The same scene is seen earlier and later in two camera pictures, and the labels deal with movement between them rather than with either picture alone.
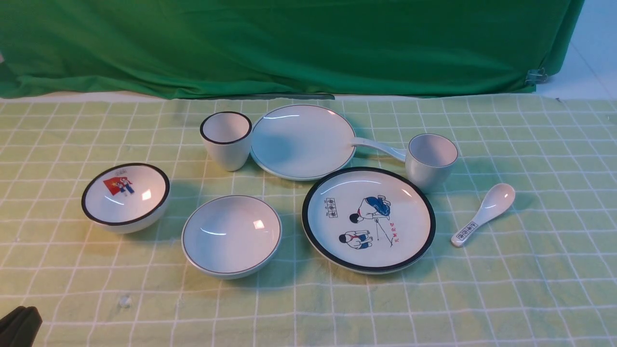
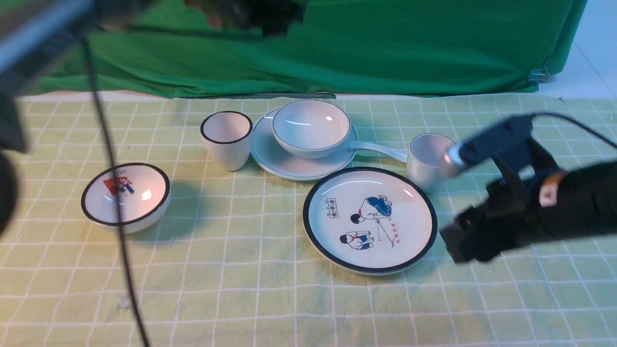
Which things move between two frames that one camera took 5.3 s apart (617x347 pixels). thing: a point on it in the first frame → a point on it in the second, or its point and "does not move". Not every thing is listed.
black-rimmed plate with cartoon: (368, 220) does not move
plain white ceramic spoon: (398, 153) does not move
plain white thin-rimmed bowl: (232, 236) → (311, 128)
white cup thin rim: (429, 159) does not move
